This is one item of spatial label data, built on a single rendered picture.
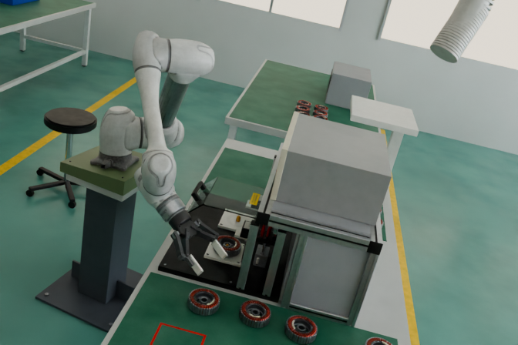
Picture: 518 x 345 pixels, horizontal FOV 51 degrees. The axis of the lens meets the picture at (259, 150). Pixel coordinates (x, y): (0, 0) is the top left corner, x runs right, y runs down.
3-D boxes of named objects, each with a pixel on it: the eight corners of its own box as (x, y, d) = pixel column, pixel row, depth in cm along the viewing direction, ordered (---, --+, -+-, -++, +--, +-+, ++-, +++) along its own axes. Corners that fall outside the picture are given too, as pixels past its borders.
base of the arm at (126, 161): (84, 166, 255) (85, 155, 253) (106, 152, 275) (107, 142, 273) (120, 174, 252) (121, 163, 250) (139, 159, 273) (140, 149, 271)
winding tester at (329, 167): (269, 199, 196) (281, 149, 188) (284, 154, 236) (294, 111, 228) (375, 226, 193) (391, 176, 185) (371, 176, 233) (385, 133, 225)
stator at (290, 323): (314, 324, 194) (316, 316, 193) (317, 347, 184) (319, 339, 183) (284, 319, 194) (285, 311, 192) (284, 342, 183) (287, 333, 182)
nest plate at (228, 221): (217, 227, 236) (217, 224, 236) (224, 211, 250) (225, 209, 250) (250, 236, 235) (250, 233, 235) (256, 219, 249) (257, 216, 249)
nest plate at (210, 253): (203, 257, 214) (203, 255, 214) (212, 238, 228) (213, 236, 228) (240, 267, 213) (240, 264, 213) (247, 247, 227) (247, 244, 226)
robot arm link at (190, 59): (134, 126, 274) (177, 128, 283) (136, 155, 267) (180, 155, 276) (165, 28, 212) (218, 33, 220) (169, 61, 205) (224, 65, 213)
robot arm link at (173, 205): (152, 213, 188) (161, 227, 187) (164, 199, 183) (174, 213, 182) (169, 205, 195) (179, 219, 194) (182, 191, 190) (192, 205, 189)
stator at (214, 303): (180, 304, 190) (182, 296, 188) (200, 290, 199) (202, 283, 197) (205, 321, 185) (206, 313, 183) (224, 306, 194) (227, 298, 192)
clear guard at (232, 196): (185, 214, 196) (187, 199, 194) (202, 185, 218) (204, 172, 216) (272, 236, 194) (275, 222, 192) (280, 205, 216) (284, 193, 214)
